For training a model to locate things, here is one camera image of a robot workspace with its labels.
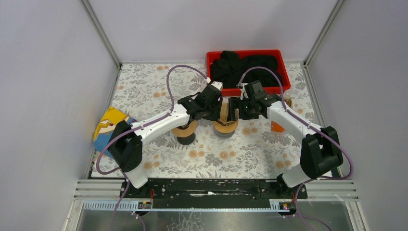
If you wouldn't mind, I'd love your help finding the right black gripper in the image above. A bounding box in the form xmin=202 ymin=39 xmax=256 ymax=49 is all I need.
xmin=227 ymin=97 xmax=259 ymax=122

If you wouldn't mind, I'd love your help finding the dark glass carafe red rim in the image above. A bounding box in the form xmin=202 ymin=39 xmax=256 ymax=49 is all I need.
xmin=177 ymin=133 xmax=195 ymax=145

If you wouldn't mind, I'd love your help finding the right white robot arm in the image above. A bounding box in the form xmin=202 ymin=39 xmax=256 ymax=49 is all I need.
xmin=229 ymin=81 xmax=344 ymax=198

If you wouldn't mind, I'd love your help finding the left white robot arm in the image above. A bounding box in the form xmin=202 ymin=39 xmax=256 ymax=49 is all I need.
xmin=107 ymin=82 xmax=223 ymax=198

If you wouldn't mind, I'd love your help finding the black cloth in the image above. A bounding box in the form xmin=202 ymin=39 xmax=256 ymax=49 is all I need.
xmin=210 ymin=51 xmax=282 ymax=89

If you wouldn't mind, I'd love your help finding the floral table mat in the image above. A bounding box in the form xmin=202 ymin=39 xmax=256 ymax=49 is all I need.
xmin=111 ymin=64 xmax=301 ymax=179

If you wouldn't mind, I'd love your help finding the yellow blue cartoon book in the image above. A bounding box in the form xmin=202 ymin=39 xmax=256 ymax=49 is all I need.
xmin=93 ymin=106 xmax=136 ymax=153

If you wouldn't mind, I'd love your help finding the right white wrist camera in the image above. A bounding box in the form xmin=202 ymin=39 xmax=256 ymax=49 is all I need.
xmin=237 ymin=83 xmax=248 ymax=101

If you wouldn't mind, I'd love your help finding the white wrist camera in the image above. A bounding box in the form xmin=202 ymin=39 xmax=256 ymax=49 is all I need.
xmin=237 ymin=83 xmax=248 ymax=101
xmin=206 ymin=78 xmax=223 ymax=91

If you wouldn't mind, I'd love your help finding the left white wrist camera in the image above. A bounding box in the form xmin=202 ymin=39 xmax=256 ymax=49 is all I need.
xmin=206 ymin=78 xmax=223 ymax=91

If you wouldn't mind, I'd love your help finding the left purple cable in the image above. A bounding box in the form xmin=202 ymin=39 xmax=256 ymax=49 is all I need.
xmin=95 ymin=65 xmax=211 ymax=231

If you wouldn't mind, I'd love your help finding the purple cable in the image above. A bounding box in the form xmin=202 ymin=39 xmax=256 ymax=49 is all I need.
xmin=237 ymin=66 xmax=355 ymax=231
xmin=95 ymin=65 xmax=211 ymax=231

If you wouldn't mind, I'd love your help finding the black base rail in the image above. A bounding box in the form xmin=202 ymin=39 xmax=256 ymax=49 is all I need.
xmin=120 ymin=178 xmax=307 ymax=209

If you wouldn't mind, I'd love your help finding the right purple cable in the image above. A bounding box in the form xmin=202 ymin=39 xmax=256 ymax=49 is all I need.
xmin=237 ymin=66 xmax=355 ymax=231

